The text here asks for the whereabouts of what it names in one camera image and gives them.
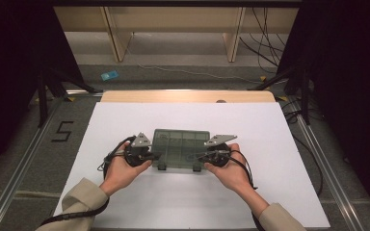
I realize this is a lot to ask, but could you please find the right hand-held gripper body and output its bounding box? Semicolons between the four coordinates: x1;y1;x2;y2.
203;134;239;167

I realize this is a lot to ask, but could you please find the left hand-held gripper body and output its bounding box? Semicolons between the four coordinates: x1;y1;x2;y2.
123;132;152;167

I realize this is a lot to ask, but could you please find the grey transparent compartment box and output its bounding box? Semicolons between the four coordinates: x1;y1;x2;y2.
150;128;212;173

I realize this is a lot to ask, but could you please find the person's right hand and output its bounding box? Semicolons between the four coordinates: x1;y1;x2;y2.
203;142;255;195

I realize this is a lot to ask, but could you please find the person's left hand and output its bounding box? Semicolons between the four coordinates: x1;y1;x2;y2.
99;142;154;197

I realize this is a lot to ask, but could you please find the white table sheet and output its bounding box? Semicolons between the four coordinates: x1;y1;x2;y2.
53;101;331;229

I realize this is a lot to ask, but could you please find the light wooden table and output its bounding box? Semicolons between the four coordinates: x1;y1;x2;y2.
100;90;277;104

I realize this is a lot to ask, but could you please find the blue card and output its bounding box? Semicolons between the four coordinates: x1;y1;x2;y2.
100;69;120;82

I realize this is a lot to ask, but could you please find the black metal stand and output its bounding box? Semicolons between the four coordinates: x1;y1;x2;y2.
248;63;313;127
36;67;104;129

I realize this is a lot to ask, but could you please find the dark curtain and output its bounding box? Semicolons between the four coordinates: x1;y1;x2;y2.
275;0;370;224
0;0;85;186

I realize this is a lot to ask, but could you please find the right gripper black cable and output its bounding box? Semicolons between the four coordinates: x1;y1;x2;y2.
230;149;266;231

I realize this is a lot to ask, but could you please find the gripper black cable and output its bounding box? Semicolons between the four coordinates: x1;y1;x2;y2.
230;149;266;231
38;135;138;228

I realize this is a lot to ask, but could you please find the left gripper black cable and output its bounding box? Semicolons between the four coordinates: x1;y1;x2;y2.
38;135;138;228

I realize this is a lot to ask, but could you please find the short metal floor rail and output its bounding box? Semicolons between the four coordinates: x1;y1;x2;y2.
65;90;104;98

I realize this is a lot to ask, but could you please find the white floor cable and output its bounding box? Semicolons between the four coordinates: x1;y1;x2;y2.
124;32;261;85

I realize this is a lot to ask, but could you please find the black floor cable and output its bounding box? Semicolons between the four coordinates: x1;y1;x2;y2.
280;100;325;197

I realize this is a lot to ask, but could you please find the long metal floor rail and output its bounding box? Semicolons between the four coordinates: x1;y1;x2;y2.
287;97;365;231
0;95;66;231

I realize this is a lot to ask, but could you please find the light wooden furniture frame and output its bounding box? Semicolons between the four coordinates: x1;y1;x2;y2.
53;6;300;64

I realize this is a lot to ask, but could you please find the bundle of black cables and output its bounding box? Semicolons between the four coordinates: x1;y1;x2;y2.
239;7;287;75

